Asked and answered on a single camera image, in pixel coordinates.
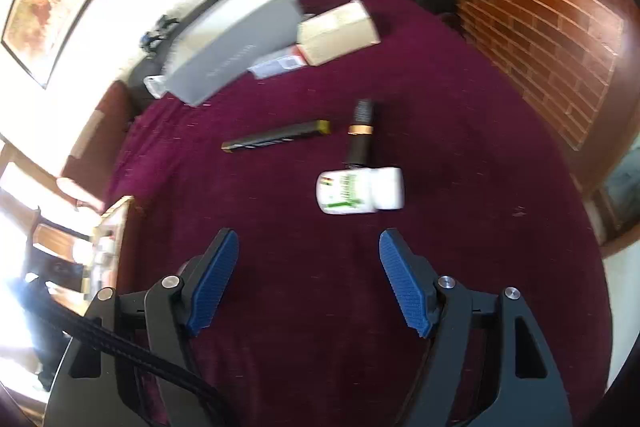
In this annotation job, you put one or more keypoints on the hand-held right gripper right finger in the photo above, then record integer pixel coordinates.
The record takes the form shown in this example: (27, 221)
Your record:
(402, 287)

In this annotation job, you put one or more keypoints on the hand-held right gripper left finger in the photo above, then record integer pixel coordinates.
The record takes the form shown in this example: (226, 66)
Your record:
(212, 282)

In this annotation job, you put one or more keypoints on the white bottle green label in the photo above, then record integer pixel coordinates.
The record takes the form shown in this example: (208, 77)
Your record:
(380, 189)

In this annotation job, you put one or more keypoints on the gold-edged white cardboard box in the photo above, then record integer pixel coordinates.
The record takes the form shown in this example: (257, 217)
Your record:
(117, 217)

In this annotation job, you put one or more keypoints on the maroon blanket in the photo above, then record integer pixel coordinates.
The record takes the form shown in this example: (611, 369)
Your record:
(450, 157)

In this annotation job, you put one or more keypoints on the black tube gold band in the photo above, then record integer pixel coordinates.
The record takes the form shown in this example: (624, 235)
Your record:
(361, 147)

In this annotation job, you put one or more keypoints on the black marker olive caps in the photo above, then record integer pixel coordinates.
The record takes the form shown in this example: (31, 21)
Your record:
(275, 137)

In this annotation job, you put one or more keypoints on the dark wooden chair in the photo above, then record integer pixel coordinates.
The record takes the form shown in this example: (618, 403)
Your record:
(55, 237)

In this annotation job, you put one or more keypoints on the maroon upholstered chair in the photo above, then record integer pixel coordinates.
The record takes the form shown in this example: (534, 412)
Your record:
(95, 137)

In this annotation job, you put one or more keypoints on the white box red end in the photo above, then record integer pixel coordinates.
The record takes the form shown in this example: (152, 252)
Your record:
(275, 66)

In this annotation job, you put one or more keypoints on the long grey box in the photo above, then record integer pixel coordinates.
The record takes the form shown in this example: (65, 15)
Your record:
(230, 42)

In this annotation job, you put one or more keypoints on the small black device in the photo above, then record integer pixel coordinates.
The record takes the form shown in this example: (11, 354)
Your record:
(167, 23)
(150, 39)

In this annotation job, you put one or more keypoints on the brown cardboard box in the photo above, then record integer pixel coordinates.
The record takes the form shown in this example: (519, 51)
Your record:
(337, 32)

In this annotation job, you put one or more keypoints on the wooden brick-pattern panel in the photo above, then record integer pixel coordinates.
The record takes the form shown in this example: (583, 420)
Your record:
(525, 7)

